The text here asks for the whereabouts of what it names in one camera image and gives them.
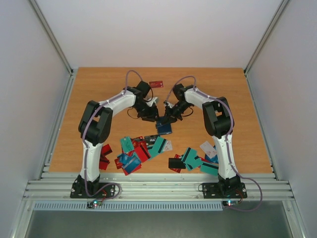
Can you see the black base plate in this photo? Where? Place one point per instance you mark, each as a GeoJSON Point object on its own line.
{"type": "Point", "coordinates": [211, 191]}
{"type": "Point", "coordinates": [93, 190]}

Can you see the lone red card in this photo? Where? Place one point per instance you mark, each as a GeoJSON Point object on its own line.
{"type": "Point", "coordinates": [156, 84]}

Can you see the blue card right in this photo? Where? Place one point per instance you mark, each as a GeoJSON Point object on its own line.
{"type": "Point", "coordinates": [214, 158]}

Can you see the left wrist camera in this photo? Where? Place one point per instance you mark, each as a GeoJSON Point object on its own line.
{"type": "Point", "coordinates": [153, 101]}

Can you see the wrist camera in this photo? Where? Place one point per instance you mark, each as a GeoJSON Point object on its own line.
{"type": "Point", "coordinates": [168, 104]}
{"type": "Point", "coordinates": [153, 101]}

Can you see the black card lower centre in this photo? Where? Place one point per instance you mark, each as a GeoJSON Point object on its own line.
{"type": "Point", "coordinates": [176, 163]}

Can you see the blue leather card holder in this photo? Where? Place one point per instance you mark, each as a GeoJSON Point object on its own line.
{"type": "Point", "coordinates": [163, 129]}

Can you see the black VIP card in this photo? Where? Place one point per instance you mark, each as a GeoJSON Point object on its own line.
{"type": "Point", "coordinates": [150, 139]}

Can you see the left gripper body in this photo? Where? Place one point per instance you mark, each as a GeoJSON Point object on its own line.
{"type": "Point", "coordinates": [145, 113]}

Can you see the blue card pile centre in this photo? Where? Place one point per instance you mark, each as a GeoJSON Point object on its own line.
{"type": "Point", "coordinates": [129, 164]}

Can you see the teal striped card pair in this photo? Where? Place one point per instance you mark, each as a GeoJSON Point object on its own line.
{"type": "Point", "coordinates": [191, 159]}

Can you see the red striped card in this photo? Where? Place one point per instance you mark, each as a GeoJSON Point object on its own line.
{"type": "Point", "coordinates": [142, 153]}
{"type": "Point", "coordinates": [104, 161]}

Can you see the teal VIP card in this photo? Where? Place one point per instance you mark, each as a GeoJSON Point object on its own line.
{"type": "Point", "coordinates": [126, 144]}

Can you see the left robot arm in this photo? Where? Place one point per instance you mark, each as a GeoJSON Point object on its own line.
{"type": "Point", "coordinates": [95, 125]}

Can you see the white floral card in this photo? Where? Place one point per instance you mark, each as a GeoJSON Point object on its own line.
{"type": "Point", "coordinates": [208, 149]}

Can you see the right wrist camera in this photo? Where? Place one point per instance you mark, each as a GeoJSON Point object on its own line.
{"type": "Point", "coordinates": [168, 104]}

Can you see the red striped card centre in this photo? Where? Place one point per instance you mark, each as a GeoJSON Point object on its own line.
{"type": "Point", "coordinates": [142, 153]}

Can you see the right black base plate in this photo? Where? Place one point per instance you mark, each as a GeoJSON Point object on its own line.
{"type": "Point", "coordinates": [211, 191]}

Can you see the teal striped card centre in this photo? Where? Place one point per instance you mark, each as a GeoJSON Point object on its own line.
{"type": "Point", "coordinates": [158, 146]}

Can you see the grey slotted cable duct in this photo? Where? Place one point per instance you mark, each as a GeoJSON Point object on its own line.
{"type": "Point", "coordinates": [128, 206]}

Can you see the teal striped card right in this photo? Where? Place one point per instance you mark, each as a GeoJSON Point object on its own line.
{"type": "Point", "coordinates": [209, 168]}

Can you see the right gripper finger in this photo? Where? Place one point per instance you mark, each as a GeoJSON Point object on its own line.
{"type": "Point", "coordinates": [174, 118]}
{"type": "Point", "coordinates": [166, 117]}

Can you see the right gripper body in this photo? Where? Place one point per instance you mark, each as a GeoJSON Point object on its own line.
{"type": "Point", "coordinates": [173, 112]}

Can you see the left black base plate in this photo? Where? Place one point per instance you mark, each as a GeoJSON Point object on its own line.
{"type": "Point", "coordinates": [93, 190]}

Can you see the red striped card left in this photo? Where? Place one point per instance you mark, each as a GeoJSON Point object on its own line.
{"type": "Point", "coordinates": [104, 161]}

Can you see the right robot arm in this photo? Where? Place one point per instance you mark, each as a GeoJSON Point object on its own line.
{"type": "Point", "coordinates": [219, 123]}

